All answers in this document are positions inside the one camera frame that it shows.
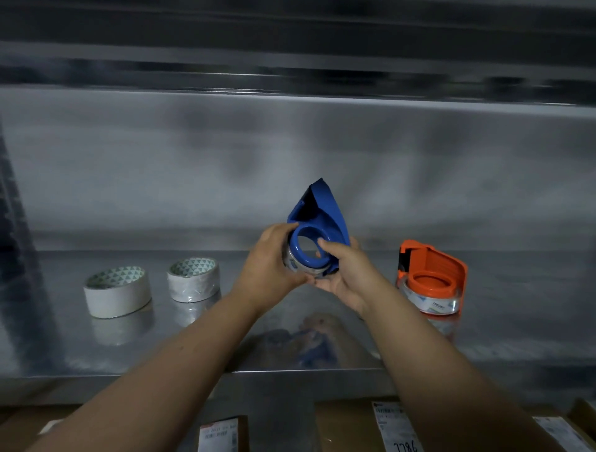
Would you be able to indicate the person's right hand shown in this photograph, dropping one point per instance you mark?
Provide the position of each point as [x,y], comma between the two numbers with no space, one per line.
[361,279]

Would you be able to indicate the person's left hand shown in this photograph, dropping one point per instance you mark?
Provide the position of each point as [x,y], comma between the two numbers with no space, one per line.
[265,274]

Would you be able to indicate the transparent tape roll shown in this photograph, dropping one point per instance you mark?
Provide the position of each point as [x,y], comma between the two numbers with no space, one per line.
[302,269]
[428,302]

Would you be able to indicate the wrinkled white tape roll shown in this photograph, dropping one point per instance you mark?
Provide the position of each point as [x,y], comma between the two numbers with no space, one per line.
[193,286]

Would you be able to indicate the blue tape dispenser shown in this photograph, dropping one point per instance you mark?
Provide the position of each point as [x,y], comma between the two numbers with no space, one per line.
[326,209]

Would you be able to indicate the orange tape dispenser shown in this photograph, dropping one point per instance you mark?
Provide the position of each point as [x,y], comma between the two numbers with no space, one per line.
[442,265]

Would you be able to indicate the smooth white tape roll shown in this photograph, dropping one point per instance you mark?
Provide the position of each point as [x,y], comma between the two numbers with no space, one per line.
[116,298]

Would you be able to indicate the person's right forearm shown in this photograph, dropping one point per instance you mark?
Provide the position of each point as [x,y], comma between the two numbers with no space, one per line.
[456,396]

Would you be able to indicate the person's left forearm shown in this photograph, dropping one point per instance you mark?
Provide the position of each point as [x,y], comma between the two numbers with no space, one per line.
[149,386]

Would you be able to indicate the wide cardboard box handwritten label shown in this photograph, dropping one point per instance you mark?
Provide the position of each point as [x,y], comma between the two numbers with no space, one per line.
[344,428]

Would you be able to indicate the grey metal shelving rack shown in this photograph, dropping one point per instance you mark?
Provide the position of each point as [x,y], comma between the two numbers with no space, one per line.
[512,302]

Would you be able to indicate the narrow cardboard box handwritten label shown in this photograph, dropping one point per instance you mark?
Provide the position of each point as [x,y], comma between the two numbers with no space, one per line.
[219,435]

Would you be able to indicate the cardboard box printed label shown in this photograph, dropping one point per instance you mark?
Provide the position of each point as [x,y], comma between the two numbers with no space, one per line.
[577,428]

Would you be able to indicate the large cardboard box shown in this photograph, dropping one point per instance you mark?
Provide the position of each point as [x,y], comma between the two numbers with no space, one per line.
[18,433]

